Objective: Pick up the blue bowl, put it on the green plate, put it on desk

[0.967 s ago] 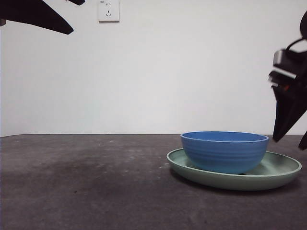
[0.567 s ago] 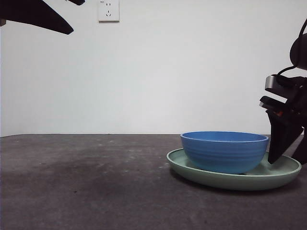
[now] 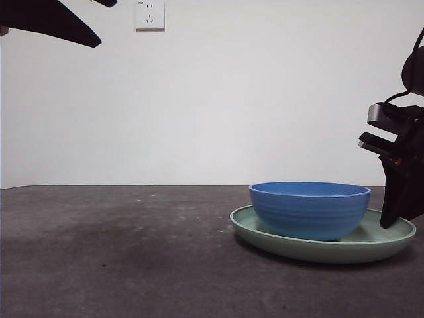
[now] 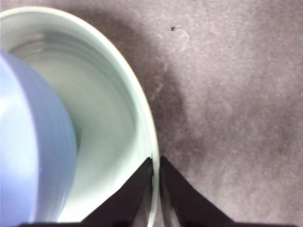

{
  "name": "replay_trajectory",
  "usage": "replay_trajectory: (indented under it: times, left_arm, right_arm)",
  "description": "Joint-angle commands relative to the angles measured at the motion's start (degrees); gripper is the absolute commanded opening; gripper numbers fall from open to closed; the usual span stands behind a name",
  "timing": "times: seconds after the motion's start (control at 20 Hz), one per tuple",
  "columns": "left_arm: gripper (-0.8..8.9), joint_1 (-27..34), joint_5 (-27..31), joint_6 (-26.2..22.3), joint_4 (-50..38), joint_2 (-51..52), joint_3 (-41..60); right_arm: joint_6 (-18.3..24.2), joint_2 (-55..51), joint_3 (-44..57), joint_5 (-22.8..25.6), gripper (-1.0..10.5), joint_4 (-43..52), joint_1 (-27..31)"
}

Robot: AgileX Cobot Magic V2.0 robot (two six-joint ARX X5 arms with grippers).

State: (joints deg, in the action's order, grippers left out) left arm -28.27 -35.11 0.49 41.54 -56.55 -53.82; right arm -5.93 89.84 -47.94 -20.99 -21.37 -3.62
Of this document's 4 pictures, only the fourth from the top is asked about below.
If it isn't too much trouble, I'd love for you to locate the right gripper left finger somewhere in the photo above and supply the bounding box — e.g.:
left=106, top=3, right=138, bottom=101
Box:
left=81, top=157, right=153, bottom=224

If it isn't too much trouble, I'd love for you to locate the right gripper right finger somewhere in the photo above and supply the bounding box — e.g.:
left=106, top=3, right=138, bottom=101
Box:
left=160, top=156, right=237, bottom=224

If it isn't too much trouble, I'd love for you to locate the green round plate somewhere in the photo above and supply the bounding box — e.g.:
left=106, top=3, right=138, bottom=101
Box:
left=0, top=6, right=160, bottom=227

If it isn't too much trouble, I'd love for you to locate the blue ribbed bowl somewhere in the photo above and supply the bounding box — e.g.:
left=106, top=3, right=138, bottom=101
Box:
left=0, top=51, right=79, bottom=227

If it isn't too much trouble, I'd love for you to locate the dark grey table mat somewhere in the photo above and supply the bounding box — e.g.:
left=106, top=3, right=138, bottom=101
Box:
left=0, top=0, right=303, bottom=225

